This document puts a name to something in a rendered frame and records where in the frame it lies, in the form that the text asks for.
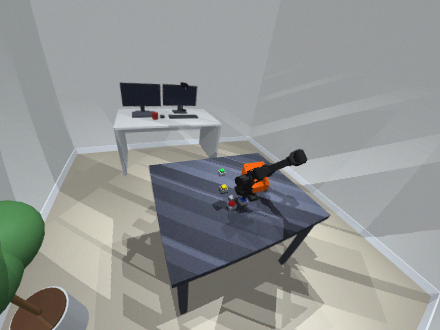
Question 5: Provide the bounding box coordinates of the red button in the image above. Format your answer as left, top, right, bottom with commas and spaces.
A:
226, 201, 237, 211

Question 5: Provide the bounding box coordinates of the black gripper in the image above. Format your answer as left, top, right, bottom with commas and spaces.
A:
242, 183, 259, 202

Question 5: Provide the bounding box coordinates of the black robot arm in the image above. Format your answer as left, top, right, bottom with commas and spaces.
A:
234, 149, 308, 196

